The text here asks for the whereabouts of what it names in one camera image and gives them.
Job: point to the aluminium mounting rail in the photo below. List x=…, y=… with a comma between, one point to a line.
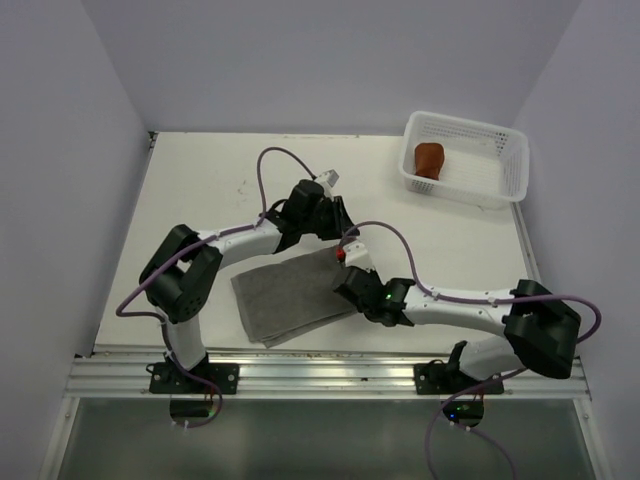
x=261, y=376

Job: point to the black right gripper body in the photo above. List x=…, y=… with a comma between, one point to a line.
x=371, y=275

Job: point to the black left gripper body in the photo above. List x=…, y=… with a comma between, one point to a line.
x=318, y=222

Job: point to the white perforated plastic basket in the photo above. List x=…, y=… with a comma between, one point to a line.
x=484, y=164

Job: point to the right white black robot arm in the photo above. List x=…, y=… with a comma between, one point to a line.
x=528, y=326

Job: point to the rust brown towel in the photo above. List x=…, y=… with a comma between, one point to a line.
x=429, y=159

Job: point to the grey towel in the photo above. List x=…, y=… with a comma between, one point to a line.
x=283, y=301

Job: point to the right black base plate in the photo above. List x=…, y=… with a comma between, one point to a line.
x=434, y=378

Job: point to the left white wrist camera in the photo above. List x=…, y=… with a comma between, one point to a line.
x=327, y=179

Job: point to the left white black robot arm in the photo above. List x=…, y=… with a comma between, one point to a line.
x=180, y=275

